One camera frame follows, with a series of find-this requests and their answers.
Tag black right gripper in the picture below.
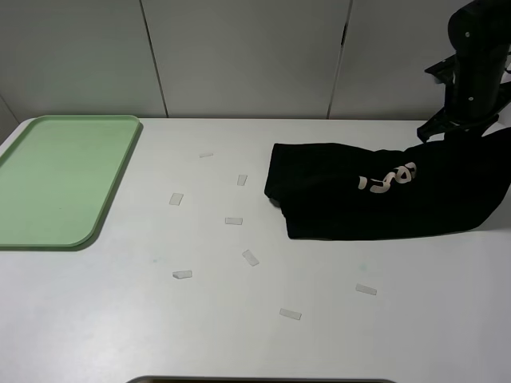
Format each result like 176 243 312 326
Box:
417 109 499 143

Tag black short sleeve t-shirt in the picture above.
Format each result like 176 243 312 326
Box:
264 128 510 241

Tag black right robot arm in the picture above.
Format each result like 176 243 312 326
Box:
417 1 510 143

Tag green plastic tray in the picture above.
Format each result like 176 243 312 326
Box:
1 115 142 250

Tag clear tape piece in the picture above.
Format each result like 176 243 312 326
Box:
169 193 184 206
242 250 259 267
224 217 243 225
355 283 377 296
279 308 302 321
172 270 192 280
237 175 248 186

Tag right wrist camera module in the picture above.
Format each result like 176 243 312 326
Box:
424 55 456 85

